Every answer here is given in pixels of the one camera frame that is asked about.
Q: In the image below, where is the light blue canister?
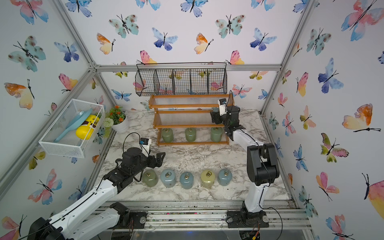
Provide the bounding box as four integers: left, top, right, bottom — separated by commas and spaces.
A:
160, 169, 177, 188

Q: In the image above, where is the yellow toy bottle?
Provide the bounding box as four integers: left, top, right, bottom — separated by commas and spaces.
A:
76, 115, 100, 140

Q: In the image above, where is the teal dustpan scoop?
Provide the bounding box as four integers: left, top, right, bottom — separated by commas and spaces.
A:
54, 109, 93, 143

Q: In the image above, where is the green canister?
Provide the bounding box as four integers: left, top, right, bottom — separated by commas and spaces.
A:
142, 170, 159, 188
211, 127, 223, 143
185, 128, 197, 143
161, 128, 174, 143

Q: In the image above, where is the wooden three-tier shelf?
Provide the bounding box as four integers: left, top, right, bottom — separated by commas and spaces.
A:
149, 94, 228, 146

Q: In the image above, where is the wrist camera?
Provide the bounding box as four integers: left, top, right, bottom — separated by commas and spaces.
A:
218, 98, 227, 116
140, 138, 152, 157

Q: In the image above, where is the white wire basket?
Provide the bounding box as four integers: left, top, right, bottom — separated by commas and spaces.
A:
39, 99, 105, 158

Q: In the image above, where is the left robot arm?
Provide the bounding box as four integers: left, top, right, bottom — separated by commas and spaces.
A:
25, 147, 166, 240

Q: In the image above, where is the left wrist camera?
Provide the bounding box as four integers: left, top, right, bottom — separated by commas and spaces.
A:
140, 138, 152, 157

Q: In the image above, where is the yellow tea canister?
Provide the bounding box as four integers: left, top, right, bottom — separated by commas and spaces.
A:
201, 170, 216, 189

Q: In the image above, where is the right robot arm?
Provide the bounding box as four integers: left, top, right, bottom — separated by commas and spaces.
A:
210, 105, 280, 214

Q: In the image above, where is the black wire basket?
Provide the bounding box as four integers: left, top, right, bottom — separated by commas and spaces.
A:
134, 62, 228, 97

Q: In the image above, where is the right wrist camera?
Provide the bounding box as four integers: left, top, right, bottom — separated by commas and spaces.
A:
218, 98, 227, 116

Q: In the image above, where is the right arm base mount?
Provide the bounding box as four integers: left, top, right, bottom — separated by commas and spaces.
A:
226, 209, 269, 228

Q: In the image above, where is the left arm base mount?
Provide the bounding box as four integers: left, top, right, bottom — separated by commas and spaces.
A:
110, 202, 148, 231

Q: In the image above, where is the potted flower plant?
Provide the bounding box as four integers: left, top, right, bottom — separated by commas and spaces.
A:
103, 106, 129, 133

